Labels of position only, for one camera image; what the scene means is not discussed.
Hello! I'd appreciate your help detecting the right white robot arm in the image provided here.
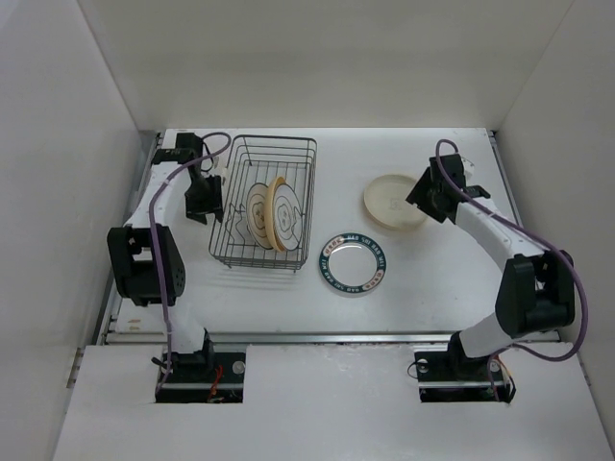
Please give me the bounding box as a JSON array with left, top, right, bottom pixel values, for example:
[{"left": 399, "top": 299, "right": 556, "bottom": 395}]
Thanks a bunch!
[{"left": 406, "top": 154, "right": 576, "bottom": 380}]

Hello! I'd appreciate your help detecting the white plate green lettered rim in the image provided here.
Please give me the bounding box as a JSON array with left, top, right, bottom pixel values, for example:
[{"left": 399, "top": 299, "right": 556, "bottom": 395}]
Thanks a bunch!
[{"left": 318, "top": 232, "right": 387, "bottom": 297}]

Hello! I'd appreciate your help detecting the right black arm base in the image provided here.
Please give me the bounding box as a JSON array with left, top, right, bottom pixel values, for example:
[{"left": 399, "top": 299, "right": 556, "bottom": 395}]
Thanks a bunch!
[{"left": 407, "top": 351, "right": 517, "bottom": 404}]

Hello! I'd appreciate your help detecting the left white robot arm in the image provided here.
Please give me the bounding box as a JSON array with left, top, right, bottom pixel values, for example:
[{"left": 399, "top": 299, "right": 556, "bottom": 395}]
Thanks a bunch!
[{"left": 107, "top": 132, "right": 232, "bottom": 383}]

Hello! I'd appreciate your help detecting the grey wire dish rack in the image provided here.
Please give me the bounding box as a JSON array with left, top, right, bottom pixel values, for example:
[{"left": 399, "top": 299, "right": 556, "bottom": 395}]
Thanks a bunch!
[{"left": 209, "top": 134, "right": 317, "bottom": 272}]

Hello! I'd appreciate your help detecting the aluminium table rail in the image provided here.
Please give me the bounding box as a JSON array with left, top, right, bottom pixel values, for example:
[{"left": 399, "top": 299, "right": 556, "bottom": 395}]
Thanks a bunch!
[{"left": 95, "top": 132, "right": 563, "bottom": 347}]

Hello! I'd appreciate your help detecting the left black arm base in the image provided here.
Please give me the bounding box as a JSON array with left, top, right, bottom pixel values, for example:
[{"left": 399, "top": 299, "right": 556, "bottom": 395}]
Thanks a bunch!
[{"left": 152, "top": 349, "right": 246, "bottom": 404}]

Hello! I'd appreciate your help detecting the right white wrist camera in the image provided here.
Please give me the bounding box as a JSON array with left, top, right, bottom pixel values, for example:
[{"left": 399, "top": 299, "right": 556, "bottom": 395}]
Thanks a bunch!
[{"left": 461, "top": 157, "right": 475, "bottom": 178}]

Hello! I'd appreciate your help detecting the plain cream plate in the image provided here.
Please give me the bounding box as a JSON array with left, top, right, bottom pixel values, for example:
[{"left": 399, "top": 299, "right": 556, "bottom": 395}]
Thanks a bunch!
[{"left": 363, "top": 174, "right": 427, "bottom": 231}]

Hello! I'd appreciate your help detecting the yellow-backed white plate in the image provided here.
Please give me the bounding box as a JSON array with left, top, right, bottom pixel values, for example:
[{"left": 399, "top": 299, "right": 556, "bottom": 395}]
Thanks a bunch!
[{"left": 264, "top": 177, "right": 303, "bottom": 252}]

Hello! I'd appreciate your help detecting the cream plate green ring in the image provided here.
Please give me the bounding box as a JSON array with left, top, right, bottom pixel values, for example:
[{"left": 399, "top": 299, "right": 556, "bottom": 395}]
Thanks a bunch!
[{"left": 245, "top": 182, "right": 275, "bottom": 251}]

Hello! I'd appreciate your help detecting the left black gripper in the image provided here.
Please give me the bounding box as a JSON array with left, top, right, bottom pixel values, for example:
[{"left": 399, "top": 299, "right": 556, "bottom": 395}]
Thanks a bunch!
[{"left": 185, "top": 173, "right": 221, "bottom": 225}]

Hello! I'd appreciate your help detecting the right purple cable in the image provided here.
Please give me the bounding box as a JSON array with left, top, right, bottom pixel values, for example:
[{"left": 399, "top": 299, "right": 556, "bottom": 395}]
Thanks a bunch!
[{"left": 434, "top": 138, "right": 590, "bottom": 400}]

